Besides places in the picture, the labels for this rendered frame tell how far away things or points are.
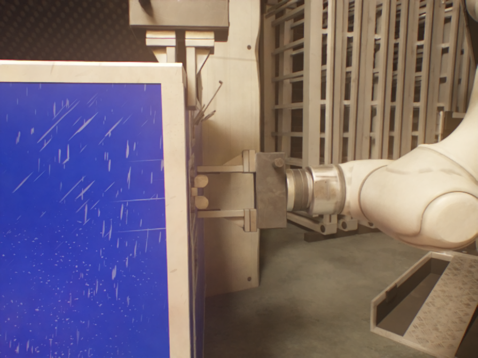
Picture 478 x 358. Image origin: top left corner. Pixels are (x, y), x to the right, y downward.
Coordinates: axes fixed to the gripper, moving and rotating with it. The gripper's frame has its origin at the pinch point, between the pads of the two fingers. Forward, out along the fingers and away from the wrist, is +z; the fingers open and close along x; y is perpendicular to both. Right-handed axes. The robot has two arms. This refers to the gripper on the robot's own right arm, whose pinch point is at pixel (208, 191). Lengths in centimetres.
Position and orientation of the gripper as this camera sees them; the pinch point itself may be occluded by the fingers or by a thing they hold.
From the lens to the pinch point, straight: 65.0
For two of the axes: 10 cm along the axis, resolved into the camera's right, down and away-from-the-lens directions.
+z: -10.0, 0.2, -0.8
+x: 0.2, 10.0, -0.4
